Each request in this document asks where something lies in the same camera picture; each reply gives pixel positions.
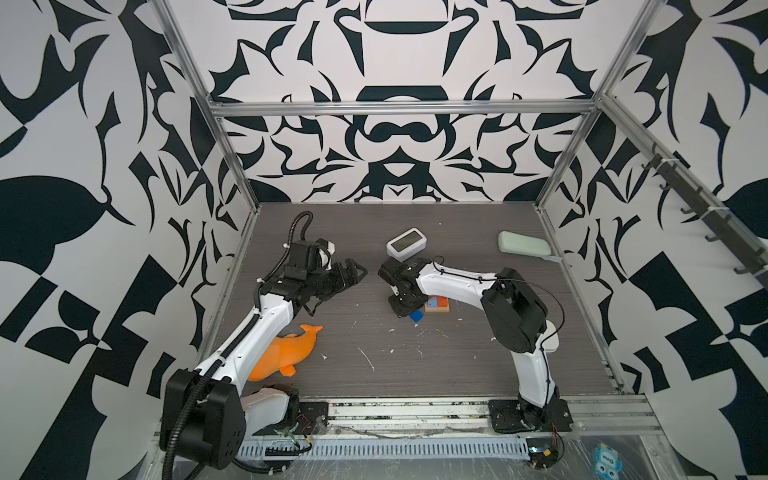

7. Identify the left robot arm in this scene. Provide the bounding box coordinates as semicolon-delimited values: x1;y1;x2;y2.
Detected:
159;259;368;479

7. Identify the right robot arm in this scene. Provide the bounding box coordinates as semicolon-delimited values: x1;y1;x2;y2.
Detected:
378;258;558;416

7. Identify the white digital clock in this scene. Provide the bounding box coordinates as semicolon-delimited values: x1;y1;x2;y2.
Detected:
386;228;427;262

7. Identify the orange toy whale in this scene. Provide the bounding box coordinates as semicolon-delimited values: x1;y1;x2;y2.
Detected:
248;324;323;382

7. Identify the pale green case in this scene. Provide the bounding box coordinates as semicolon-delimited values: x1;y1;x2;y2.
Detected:
497;231;562;263

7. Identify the blue robot sticker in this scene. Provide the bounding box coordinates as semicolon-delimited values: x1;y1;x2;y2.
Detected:
592;443;623;480

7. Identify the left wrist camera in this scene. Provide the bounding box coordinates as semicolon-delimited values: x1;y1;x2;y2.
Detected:
315;238;335;270

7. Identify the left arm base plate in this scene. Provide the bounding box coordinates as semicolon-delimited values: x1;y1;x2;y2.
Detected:
286;401;329;435

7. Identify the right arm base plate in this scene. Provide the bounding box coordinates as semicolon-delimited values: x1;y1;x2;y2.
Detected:
488;398;573;434

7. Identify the white slotted cable duct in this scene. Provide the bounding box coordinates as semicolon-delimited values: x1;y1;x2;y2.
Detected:
237;438;530;461

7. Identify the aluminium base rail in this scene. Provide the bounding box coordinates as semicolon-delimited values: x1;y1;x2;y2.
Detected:
293;395;663;438

